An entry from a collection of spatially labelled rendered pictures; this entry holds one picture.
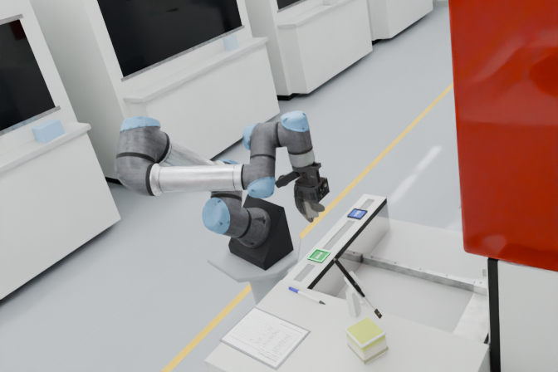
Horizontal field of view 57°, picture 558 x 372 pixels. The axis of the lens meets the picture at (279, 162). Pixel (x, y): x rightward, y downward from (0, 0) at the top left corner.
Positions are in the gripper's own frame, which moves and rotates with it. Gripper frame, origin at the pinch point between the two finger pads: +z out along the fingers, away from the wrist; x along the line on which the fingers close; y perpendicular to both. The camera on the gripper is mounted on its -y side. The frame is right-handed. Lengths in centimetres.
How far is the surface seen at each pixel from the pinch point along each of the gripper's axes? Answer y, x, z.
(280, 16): -278, 359, 13
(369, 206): 1.9, 32.9, 15.0
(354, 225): 3.0, 19.6, 14.6
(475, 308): 49, 4, 23
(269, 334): 7.0, -35.1, 13.8
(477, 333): 52, -5, 23
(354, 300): 25.4, -19.5, 8.3
